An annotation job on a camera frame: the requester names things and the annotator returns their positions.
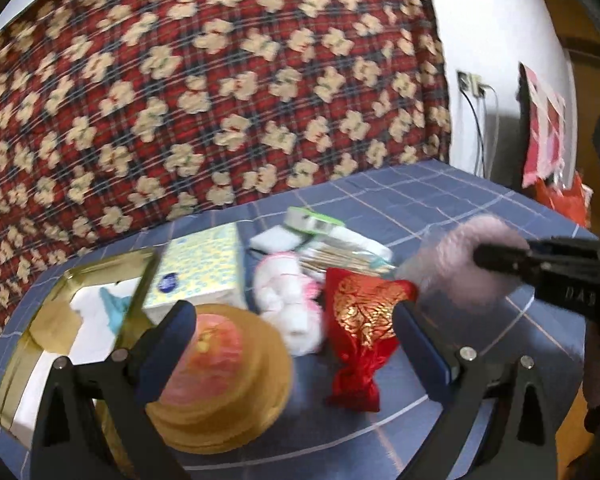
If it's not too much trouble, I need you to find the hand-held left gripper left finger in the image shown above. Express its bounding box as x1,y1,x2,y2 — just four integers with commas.
30,300,198,480

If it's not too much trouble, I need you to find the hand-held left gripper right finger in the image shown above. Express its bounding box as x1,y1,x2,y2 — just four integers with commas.
392,302,573,480

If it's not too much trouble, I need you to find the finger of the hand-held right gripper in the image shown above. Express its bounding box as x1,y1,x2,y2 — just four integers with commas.
472,239,548,275

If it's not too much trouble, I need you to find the pink fluffy ball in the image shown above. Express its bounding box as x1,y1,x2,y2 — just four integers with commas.
420,214,531,313

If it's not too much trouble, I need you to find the red gold-patterned pouch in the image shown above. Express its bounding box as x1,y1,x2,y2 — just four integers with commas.
325,267,418,413

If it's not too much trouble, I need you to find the tan burger plush toy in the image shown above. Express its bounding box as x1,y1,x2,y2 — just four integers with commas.
142,302,296,453

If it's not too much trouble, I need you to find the gold tin box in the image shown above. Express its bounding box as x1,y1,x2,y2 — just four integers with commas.
0,247,161,436

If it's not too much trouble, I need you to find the white and pink plush toy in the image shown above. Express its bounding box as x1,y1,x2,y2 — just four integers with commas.
252,252,326,356

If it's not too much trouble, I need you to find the clear bag of cotton swabs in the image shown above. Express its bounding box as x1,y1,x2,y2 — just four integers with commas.
297,227,396,278

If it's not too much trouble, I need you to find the teal soft item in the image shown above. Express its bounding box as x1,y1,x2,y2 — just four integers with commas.
99,285,134,333

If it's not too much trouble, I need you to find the yellow dotted tissue box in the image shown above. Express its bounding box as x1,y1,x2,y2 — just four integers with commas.
142,222,248,326

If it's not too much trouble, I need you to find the white lining paper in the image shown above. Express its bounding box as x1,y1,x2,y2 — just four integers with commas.
10,282,146,433

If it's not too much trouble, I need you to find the orange plastic bag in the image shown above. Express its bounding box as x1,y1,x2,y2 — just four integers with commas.
535,172,593,228

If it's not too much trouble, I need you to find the blue checked cloth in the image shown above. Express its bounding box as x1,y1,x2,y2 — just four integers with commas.
0,157,600,480

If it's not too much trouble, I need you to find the gold paper sheet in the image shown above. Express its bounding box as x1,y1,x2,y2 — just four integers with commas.
28,305,81,353

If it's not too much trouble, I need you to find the white sponge block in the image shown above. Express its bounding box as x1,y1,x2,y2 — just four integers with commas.
249,225,303,253

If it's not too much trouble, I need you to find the green and white tissue pack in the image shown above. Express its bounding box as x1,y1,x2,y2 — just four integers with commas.
285,206,343,236

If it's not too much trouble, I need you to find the red plaid bear-print blanket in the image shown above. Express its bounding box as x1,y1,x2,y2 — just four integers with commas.
0,0,453,341

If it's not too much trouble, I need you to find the black cable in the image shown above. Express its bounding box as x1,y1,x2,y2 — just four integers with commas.
462,89,484,177

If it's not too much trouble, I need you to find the red and pink wall poster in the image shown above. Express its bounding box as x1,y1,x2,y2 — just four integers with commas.
522,62,567,186

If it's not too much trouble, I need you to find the white wall outlet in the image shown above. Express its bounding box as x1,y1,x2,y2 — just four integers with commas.
457,71,484,97

